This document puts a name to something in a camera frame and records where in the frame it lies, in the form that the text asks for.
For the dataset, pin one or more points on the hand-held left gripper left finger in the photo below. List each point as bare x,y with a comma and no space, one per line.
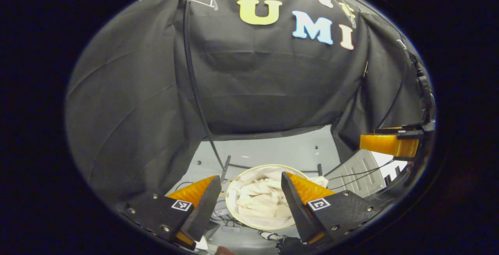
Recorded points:
202,212

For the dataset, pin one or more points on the person's black and white shoe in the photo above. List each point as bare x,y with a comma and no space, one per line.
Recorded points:
271,235

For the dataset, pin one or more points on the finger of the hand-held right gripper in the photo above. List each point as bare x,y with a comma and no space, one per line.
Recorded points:
382,144

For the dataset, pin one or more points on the person's dark trouser leg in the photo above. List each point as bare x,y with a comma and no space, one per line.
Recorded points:
292,246

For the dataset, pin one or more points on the round cream laundry hamper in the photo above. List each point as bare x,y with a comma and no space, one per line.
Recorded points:
232,198

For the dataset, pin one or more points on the white slatted cabinet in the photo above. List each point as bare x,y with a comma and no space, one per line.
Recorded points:
362,169

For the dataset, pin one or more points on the white power adapter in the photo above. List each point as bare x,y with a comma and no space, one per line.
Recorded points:
230,229

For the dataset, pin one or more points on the cream button shirt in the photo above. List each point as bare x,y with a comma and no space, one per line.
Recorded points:
261,200

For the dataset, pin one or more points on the black backdrop cloth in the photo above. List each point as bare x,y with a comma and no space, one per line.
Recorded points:
273,83

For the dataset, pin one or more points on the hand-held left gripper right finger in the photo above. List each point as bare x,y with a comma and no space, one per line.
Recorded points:
298,212

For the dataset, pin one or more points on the white hanger with taped hook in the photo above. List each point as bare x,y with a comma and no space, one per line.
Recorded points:
353,19

